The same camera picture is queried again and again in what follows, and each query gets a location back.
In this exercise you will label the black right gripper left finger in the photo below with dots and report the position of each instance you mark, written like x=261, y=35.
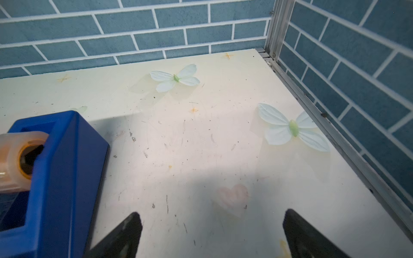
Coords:
x=122, y=242

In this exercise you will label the aluminium corner frame post right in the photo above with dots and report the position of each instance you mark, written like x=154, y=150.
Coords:
x=350, y=64

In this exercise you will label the clear tape roll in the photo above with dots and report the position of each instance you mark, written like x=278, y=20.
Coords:
x=18, y=152

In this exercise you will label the blue tape dispenser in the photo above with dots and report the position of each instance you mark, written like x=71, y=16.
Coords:
x=53, y=219

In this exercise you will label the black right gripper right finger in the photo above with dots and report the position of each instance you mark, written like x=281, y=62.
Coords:
x=305, y=241

